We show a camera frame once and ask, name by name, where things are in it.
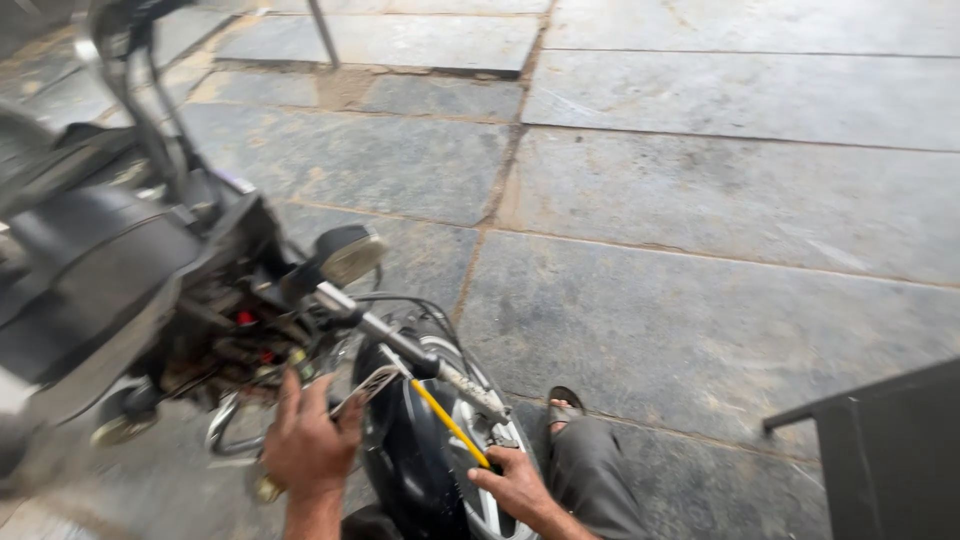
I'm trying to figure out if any white number plate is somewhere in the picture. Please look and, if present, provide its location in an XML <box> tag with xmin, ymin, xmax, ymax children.
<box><xmin>328</xmin><ymin>364</ymin><xmax>404</xmax><ymax>421</ymax></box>

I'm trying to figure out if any black motorcycle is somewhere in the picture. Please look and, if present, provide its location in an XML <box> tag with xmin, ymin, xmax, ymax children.
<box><xmin>0</xmin><ymin>0</ymin><xmax>543</xmax><ymax>540</ymax></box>

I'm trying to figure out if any round motorcycle mirror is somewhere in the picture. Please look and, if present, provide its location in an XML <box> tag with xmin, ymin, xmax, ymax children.
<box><xmin>313</xmin><ymin>222</ymin><xmax>388</xmax><ymax>291</ymax></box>

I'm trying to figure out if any person's right hand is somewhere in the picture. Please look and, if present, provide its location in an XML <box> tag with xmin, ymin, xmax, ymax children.
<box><xmin>467</xmin><ymin>445</ymin><xmax>559</xmax><ymax>529</ymax></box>

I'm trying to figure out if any grey metal pole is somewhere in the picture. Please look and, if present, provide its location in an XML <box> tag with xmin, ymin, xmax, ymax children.
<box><xmin>306</xmin><ymin>0</ymin><xmax>342</xmax><ymax>70</ymax></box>

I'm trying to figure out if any brown sandal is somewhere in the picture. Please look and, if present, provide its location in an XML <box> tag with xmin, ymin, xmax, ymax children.
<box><xmin>546</xmin><ymin>385</ymin><xmax>588</xmax><ymax>438</ymax></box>

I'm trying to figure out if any person's left hand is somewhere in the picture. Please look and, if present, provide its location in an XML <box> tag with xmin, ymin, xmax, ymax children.
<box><xmin>261</xmin><ymin>367</ymin><xmax>366</xmax><ymax>496</ymax></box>

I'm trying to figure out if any person's grey trouser leg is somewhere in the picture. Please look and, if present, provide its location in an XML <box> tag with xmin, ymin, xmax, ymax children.
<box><xmin>546</xmin><ymin>414</ymin><xmax>651</xmax><ymax>540</ymax></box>

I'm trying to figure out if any dark metal table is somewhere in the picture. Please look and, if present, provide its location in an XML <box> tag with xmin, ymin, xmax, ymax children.
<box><xmin>762</xmin><ymin>357</ymin><xmax>960</xmax><ymax>540</ymax></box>

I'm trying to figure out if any yellow screwdriver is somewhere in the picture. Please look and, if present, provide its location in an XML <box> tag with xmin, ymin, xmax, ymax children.
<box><xmin>408</xmin><ymin>377</ymin><xmax>502</xmax><ymax>475</ymax></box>

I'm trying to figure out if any motorcycle front wheel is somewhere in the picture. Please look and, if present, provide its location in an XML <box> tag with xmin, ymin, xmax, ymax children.
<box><xmin>351</xmin><ymin>328</ymin><xmax>543</xmax><ymax>540</ymax></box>

